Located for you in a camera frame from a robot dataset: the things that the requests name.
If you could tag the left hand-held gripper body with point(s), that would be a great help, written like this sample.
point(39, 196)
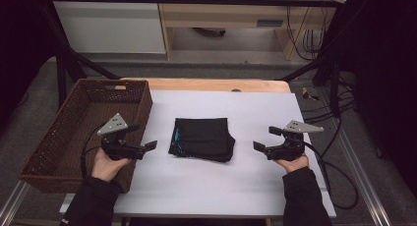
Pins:
point(113, 125)

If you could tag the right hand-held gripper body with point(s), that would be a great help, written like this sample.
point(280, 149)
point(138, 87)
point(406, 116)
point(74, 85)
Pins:
point(288, 149)

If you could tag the brown wicker basket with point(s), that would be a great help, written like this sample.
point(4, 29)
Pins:
point(65, 137)

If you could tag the black shorts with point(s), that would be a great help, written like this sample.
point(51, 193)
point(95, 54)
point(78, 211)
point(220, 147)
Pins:
point(203, 139)

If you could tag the person's right hand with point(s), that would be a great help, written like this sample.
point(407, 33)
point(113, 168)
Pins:
point(293, 163)

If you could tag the person's left hand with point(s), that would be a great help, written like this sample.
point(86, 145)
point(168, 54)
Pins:
point(106, 168)

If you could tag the yellow black tape piece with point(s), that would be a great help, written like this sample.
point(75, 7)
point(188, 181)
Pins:
point(308, 94)

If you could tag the white table mat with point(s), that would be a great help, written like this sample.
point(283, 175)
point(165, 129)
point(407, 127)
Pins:
point(203, 186)

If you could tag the wooden table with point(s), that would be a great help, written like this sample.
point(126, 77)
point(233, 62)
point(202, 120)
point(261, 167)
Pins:
point(209, 85)

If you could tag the black metal stand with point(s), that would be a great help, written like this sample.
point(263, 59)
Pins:
point(329, 72)
point(65, 62)

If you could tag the white cabinet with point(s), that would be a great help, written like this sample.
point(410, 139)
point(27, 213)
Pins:
point(111, 26)

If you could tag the light wooden desk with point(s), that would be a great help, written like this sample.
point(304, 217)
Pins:
point(226, 16)

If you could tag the aluminium rail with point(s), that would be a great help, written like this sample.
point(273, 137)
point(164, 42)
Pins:
point(11, 206)
point(364, 177)

